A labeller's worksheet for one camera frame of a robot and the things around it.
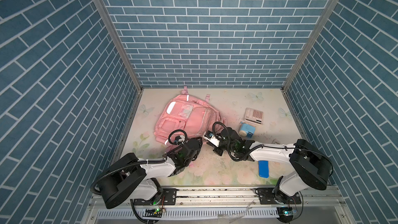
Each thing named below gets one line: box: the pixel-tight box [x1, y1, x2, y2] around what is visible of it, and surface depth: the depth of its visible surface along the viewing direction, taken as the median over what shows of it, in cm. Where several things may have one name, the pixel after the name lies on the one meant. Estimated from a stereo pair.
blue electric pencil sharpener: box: [238, 121, 256, 139], surface depth 95 cm
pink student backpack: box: [154, 86, 226, 147], surface depth 101 cm
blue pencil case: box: [258, 160, 270, 179], surface depth 84 cm
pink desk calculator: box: [244, 107, 264, 126], surface depth 104 cm
